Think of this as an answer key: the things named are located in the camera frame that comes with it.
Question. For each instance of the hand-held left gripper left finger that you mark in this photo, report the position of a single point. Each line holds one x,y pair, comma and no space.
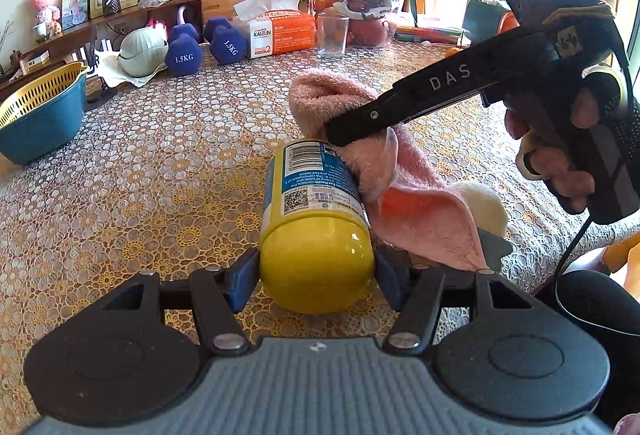
244,281

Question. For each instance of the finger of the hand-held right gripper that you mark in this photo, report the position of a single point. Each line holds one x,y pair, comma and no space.
430,90

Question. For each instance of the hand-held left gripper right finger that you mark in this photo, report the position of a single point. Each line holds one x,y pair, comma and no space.
393,286

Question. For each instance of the yellow container with blue label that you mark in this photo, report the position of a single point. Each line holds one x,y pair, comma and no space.
312,225

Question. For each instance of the pink towel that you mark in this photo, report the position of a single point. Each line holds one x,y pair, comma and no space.
400,195

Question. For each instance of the person's right hand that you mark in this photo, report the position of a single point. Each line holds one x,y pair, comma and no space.
552,165

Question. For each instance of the stack of coloured papers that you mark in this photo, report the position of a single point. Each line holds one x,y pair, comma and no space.
430,35

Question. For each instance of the teal and orange chair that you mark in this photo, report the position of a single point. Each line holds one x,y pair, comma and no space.
487,22

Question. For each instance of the orange fruit basket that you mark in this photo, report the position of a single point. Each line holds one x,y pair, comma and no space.
372,27

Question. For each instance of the clear drinking glass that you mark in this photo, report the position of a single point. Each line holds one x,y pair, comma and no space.
332,37

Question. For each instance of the grey cloth piece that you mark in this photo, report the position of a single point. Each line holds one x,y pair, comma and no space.
497,249

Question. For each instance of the cream cloth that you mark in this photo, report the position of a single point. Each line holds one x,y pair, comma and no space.
482,207

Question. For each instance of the orange and white tissue box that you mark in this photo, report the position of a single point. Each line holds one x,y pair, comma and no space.
275,32

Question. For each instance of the blue dumbbell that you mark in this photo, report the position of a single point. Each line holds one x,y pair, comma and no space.
227,42
182,55

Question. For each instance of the dark round object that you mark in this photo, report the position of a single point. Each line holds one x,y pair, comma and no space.
600,310

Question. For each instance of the wooden television cabinet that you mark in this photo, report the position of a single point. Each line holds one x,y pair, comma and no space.
220,2

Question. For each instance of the black stand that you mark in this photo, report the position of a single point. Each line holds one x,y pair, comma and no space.
97,85

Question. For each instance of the white cloth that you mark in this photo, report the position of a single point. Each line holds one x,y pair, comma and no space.
112,72

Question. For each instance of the teal basin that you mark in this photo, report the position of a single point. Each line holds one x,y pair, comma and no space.
42,135

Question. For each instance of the yellow strainer basket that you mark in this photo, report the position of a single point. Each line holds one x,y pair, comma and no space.
35,95

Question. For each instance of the standing picture card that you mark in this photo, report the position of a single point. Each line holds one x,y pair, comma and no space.
75,7

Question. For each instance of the pink toy bear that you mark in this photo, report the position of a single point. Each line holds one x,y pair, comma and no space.
45,7

